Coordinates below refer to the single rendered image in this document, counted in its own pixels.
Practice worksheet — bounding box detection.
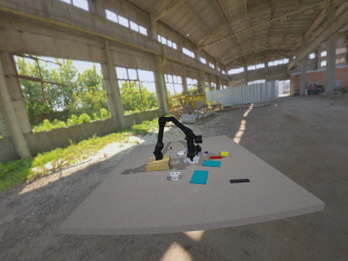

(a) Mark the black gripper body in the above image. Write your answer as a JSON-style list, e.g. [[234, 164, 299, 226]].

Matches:
[[187, 144, 195, 158]]

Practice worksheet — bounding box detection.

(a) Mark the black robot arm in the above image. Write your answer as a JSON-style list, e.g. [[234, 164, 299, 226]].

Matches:
[[153, 116, 202, 161]]

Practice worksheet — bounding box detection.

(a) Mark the white plate with two holes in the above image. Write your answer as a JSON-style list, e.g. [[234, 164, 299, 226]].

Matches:
[[170, 172, 181, 177]]

